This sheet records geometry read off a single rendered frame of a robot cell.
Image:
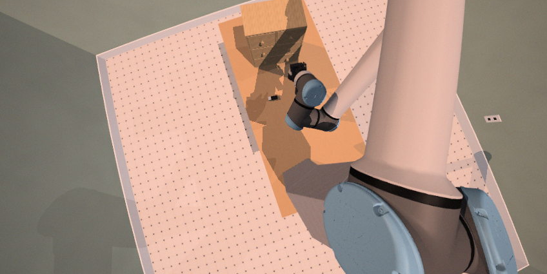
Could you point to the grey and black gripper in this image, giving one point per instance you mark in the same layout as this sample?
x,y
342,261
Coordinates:
x,y
294,70

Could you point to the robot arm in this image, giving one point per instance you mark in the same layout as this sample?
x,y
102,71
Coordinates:
x,y
398,212

